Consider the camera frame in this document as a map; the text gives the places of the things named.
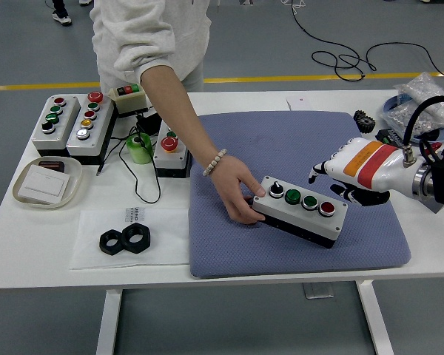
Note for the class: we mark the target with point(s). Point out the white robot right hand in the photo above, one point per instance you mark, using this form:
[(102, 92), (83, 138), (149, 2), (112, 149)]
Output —
[(373, 166)]

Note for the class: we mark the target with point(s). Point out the person's hand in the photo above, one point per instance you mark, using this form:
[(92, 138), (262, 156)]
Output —
[(231, 181)]

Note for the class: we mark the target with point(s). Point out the grey four-button control box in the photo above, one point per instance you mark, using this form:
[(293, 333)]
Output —
[(68, 111), (299, 219)]

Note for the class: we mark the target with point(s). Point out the person's forearm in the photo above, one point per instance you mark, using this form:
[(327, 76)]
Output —
[(181, 114)]

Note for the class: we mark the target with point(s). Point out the grey five-button control box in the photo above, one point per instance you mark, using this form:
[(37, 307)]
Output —
[(100, 125), (166, 162)]

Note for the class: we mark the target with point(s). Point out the black module with green terminals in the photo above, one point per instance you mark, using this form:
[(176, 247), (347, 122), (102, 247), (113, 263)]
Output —
[(386, 136)]

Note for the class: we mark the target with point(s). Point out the black gear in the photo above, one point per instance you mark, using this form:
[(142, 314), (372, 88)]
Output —
[(365, 124)]

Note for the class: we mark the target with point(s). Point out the clear bag of metal washers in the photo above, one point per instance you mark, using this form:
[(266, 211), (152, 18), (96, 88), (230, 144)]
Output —
[(396, 118)]

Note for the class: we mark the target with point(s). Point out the blue-grey padded mat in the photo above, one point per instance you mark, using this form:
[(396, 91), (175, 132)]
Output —
[(281, 148)]

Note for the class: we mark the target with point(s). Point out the blue plate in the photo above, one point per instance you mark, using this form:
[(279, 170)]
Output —
[(386, 107)]

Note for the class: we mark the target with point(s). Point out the green film roll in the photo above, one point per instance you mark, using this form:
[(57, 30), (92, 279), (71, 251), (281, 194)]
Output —
[(142, 153)]

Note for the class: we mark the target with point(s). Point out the clear bag of white parts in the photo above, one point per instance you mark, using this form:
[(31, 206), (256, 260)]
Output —
[(425, 87)]

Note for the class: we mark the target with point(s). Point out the black power adapter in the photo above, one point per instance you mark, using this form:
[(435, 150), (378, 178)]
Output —
[(149, 124)]

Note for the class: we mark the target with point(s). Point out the black hex nut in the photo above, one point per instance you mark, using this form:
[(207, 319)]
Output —
[(146, 244), (103, 246)]

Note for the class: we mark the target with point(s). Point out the white table leg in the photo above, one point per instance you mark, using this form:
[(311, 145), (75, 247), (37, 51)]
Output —
[(375, 321), (109, 321)]

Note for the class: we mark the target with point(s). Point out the white shallow tray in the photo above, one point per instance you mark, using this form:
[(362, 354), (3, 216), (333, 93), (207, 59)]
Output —
[(72, 192)]

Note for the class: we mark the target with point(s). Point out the dark red small box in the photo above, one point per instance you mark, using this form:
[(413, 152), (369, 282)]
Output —
[(53, 165)]

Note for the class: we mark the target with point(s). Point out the grey stand foot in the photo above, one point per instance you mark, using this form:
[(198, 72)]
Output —
[(246, 2)]

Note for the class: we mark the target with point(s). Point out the background person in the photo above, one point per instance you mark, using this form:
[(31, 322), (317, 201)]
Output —
[(62, 17)]

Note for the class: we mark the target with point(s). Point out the cream switch box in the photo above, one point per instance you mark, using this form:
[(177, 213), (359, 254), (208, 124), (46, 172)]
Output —
[(129, 105)]

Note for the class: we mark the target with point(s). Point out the grey under-table bracket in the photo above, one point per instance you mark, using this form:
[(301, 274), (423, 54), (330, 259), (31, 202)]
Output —
[(318, 291)]

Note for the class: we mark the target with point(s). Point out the white wall switch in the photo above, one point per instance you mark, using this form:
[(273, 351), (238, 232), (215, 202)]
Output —
[(44, 183)]

